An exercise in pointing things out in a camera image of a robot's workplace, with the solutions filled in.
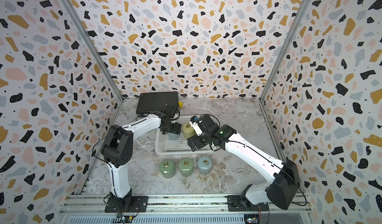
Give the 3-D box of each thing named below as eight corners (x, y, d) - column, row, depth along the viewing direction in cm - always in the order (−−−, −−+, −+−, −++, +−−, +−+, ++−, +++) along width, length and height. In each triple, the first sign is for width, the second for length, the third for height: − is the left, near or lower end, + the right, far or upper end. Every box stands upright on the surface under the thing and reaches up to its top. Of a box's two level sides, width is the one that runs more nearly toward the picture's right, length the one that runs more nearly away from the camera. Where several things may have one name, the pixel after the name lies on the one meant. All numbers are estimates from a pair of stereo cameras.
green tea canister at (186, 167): (179, 176, 85) (177, 171, 77) (180, 164, 89) (179, 158, 82) (193, 176, 85) (192, 171, 77) (193, 164, 89) (193, 158, 82)
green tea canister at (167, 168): (161, 178, 84) (157, 173, 77) (163, 165, 89) (160, 159, 82) (175, 178, 84) (172, 173, 77) (176, 165, 89) (174, 159, 82)
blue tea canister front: (197, 174, 86) (197, 168, 78) (197, 162, 90) (197, 156, 83) (211, 174, 86) (212, 168, 78) (210, 162, 90) (211, 156, 83)
